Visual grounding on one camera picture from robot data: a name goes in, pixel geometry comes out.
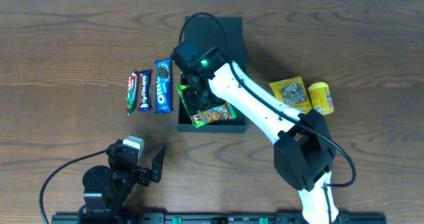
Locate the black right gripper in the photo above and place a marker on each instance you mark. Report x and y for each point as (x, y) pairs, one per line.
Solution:
(201, 102)

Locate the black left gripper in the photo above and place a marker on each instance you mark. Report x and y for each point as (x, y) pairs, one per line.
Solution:
(144, 175)

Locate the Haribo worms candy bag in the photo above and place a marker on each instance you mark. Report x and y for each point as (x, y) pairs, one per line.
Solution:
(199, 117)

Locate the blue Oreo cookie pack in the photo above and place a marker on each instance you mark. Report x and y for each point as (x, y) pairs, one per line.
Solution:
(163, 86)

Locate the yellow Hacks candy bag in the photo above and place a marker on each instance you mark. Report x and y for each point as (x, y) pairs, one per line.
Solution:
(292, 92)

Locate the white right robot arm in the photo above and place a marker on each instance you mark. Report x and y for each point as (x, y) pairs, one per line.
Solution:
(303, 148)

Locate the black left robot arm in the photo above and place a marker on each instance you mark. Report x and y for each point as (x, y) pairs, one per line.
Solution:
(106, 188)

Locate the blue Dairy Milk bar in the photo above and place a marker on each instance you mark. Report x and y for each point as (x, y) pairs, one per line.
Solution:
(145, 99)

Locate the black open box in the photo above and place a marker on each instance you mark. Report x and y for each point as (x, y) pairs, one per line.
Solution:
(204, 33)

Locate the red green KitKat bar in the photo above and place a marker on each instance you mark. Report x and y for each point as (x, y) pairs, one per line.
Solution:
(132, 87)

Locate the yellow plastic jar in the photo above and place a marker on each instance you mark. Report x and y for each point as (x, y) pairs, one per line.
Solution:
(321, 98)

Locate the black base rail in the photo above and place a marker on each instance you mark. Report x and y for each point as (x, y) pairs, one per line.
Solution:
(280, 218)

